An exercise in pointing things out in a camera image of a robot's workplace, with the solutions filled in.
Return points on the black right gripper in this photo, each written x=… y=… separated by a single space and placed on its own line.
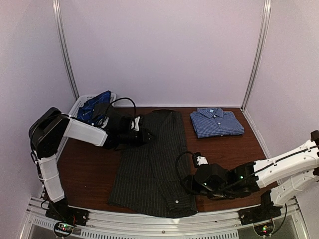
x=192 y=187

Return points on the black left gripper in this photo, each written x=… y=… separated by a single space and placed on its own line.
x=143 y=138

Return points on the black pinstriped long sleeve shirt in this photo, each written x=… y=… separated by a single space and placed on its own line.
x=147 y=179

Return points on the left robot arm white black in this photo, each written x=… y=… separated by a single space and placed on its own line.
x=46 y=136

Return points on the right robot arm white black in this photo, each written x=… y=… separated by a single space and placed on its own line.
x=299 y=166

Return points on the dark blue plaid shirt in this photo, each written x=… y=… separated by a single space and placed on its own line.
x=88 y=113

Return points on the white plastic laundry basket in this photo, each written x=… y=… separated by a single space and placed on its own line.
x=82 y=99

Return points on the light blue checked folded shirt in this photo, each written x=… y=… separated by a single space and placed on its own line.
x=215 y=122

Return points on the right round controller board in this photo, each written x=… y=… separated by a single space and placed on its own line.
x=264 y=229

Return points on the round controller board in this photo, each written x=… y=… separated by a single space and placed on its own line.
x=264 y=229
x=63 y=229

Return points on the left round controller board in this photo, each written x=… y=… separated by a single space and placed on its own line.
x=63 y=229

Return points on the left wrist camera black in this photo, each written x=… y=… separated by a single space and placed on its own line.
x=120 y=122

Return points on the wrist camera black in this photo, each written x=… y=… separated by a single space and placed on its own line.
x=210 y=176
x=120 y=122

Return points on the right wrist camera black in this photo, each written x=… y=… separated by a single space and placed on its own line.
x=210 y=176

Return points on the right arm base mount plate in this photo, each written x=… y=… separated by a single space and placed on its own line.
x=258 y=214

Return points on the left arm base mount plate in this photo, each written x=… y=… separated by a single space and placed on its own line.
x=68 y=214

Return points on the aluminium front rail base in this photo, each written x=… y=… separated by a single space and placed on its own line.
x=223 y=224

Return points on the left aluminium frame post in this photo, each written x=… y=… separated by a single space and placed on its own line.
x=64 y=48

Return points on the aluminium frame post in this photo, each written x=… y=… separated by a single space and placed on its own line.
x=64 y=48
x=265 y=20

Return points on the right aluminium frame post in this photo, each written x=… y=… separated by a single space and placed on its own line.
x=265 y=20

